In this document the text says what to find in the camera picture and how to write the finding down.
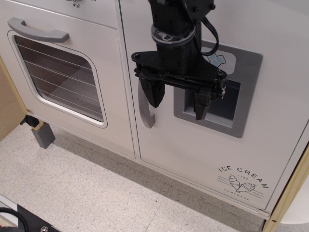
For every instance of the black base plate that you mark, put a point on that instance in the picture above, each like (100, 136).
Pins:
(24, 220)

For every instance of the white toy fridge door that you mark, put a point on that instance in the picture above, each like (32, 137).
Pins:
(251, 171)

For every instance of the light wooden side panel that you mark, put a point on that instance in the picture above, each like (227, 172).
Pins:
(12, 110)

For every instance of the grey ice dispenser panel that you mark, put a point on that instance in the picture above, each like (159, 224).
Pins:
(229, 114)

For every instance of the light wooden right post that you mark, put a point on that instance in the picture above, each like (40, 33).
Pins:
(291, 190)

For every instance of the grey kitchen leg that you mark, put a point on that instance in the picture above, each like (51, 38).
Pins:
(44, 136)

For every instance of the black clamp bracket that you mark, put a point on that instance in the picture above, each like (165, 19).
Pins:
(31, 121)

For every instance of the grey oven door handle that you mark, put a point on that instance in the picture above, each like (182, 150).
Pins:
(55, 36)

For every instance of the white toy oven door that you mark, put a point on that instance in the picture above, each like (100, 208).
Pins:
(77, 85)

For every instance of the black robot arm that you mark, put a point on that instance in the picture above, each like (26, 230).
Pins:
(177, 21)

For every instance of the grey fridge door handle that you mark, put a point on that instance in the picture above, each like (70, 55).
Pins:
(148, 118)

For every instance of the white round object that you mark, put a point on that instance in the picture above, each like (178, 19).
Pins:
(296, 217)

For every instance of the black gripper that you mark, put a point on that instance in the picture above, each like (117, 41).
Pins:
(181, 66)

